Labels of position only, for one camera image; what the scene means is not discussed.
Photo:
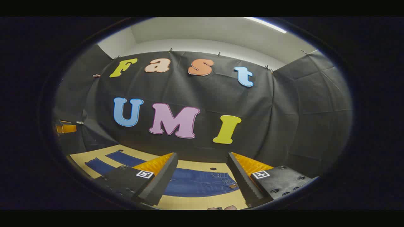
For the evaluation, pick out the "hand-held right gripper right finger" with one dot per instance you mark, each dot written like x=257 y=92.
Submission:
x=244 y=181

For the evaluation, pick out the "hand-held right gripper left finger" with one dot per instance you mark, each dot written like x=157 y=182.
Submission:
x=159 y=181

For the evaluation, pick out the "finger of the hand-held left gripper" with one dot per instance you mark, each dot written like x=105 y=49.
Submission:
x=67 y=128

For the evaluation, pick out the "blue denim jeans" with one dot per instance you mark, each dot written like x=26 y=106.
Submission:
x=195 y=184

